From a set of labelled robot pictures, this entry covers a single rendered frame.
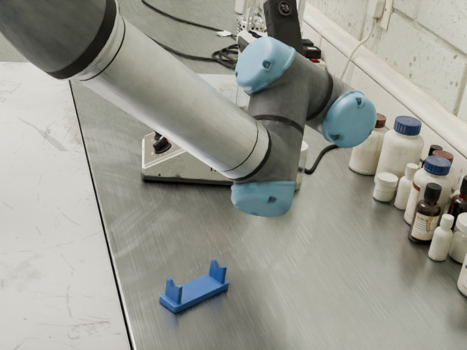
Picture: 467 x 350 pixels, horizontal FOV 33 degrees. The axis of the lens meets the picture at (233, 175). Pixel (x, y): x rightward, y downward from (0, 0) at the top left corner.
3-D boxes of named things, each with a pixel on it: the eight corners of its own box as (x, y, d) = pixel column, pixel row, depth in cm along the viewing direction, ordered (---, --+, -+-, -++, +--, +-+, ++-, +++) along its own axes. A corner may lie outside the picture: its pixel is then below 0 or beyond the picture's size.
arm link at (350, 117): (350, 85, 98) (392, 112, 103) (308, 57, 107) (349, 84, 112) (315, 137, 99) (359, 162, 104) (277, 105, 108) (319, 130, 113)
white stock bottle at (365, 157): (365, 178, 145) (377, 124, 140) (342, 164, 149) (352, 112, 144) (386, 172, 148) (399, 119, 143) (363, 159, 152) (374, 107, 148)
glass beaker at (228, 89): (222, 137, 133) (228, 92, 129) (209, 124, 137) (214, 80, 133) (253, 134, 135) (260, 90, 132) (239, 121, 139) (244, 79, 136)
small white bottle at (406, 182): (402, 212, 134) (412, 170, 131) (390, 203, 136) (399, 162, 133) (415, 209, 136) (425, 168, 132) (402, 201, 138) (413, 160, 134)
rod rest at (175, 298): (174, 314, 100) (177, 291, 99) (158, 301, 102) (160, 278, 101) (229, 288, 107) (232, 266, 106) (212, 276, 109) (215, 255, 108)
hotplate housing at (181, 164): (140, 182, 132) (144, 139, 129) (141, 149, 144) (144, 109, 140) (269, 190, 135) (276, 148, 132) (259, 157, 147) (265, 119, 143)
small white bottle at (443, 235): (443, 264, 120) (455, 223, 117) (425, 257, 121) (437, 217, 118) (447, 256, 123) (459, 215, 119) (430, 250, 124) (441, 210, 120)
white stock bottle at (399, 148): (402, 198, 139) (419, 132, 133) (367, 184, 143) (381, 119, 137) (418, 186, 144) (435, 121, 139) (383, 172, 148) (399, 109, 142)
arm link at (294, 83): (263, 102, 91) (326, 139, 98) (277, 22, 96) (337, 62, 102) (220, 117, 97) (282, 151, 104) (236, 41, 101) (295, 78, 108)
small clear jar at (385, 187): (388, 193, 140) (392, 171, 138) (397, 203, 137) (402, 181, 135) (368, 193, 139) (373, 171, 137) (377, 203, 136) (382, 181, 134)
